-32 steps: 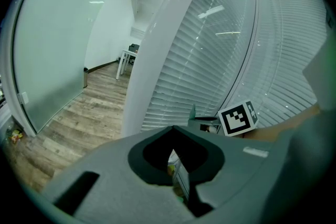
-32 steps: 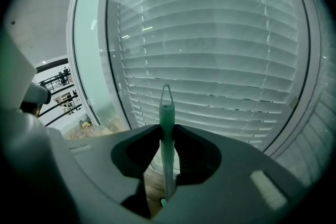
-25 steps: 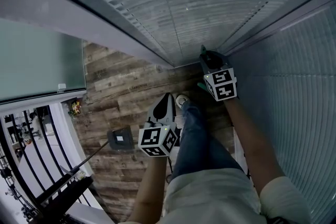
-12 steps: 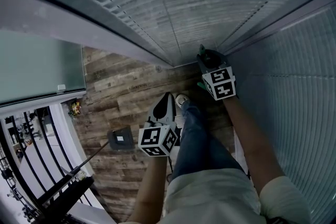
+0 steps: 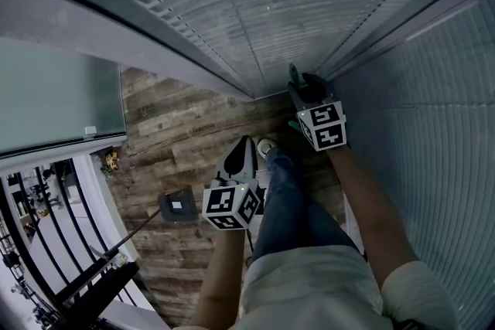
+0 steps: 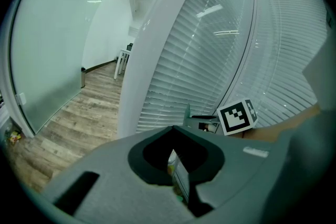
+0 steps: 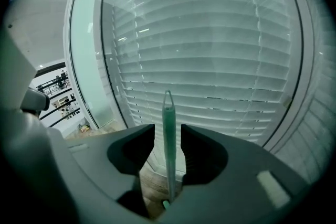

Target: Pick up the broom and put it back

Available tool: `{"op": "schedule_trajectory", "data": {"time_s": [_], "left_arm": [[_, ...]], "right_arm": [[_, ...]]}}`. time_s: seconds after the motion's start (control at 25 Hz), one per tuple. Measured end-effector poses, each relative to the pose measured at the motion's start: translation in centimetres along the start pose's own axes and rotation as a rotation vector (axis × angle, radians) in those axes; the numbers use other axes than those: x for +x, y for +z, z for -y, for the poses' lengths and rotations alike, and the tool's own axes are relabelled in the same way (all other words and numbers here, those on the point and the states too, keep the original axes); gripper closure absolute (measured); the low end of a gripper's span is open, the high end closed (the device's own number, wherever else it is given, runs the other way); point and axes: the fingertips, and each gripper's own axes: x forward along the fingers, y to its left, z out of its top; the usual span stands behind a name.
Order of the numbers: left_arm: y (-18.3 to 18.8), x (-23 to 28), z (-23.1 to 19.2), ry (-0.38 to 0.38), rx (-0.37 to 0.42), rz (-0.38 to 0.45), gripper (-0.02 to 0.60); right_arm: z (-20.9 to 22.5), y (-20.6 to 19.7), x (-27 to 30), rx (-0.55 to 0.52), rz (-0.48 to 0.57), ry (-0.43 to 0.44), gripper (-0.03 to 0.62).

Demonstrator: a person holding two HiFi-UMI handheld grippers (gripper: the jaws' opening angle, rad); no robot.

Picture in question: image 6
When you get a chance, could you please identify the white window blinds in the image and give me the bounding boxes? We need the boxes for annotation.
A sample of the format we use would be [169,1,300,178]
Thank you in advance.
[136,0,329,134]

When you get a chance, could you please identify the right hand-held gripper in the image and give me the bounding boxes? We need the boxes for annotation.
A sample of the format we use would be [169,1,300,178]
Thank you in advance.
[183,98,258,136]

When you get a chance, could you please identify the pile of snack wrappers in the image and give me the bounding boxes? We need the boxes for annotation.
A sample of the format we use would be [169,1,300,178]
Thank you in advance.
[6,130,23,145]

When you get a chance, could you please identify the white table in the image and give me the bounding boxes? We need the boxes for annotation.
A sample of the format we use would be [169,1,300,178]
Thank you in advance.
[114,48,132,80]

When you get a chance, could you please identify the white glass door fitting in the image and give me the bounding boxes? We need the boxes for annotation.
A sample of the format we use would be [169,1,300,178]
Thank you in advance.
[15,93,27,106]

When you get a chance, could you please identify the person's right forearm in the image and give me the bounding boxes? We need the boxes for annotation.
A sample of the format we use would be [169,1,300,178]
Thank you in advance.
[243,104,321,142]

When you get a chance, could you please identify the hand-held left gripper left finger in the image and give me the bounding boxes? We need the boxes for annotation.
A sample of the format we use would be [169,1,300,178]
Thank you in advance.
[39,125,196,224]

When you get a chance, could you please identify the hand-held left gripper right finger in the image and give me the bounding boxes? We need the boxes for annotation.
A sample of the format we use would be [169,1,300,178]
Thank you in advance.
[172,125,290,219]

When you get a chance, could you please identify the frosted glass door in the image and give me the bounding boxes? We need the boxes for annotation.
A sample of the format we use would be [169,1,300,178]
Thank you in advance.
[9,0,140,134]

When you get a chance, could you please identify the silver trash bin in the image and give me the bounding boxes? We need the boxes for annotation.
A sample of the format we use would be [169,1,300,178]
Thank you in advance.
[80,67,87,89]

